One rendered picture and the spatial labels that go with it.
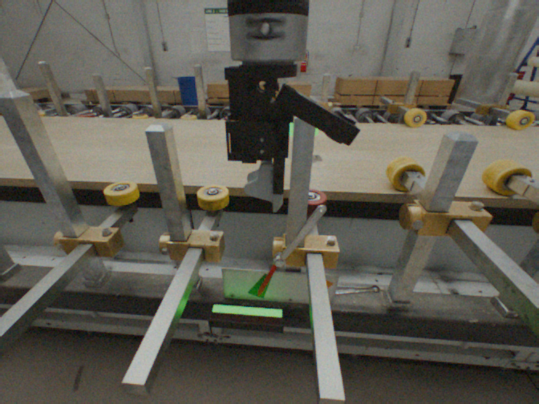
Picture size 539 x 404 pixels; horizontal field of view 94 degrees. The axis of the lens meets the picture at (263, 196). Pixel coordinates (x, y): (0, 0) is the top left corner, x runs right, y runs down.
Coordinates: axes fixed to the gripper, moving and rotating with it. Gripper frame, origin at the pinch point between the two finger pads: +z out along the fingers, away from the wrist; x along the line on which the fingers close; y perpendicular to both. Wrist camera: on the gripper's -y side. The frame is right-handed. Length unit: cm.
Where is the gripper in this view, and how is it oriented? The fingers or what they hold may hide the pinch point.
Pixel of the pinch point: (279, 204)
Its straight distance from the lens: 40.8
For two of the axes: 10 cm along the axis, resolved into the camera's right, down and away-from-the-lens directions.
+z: 0.0, 8.7, 5.0
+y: -10.0, -0.4, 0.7
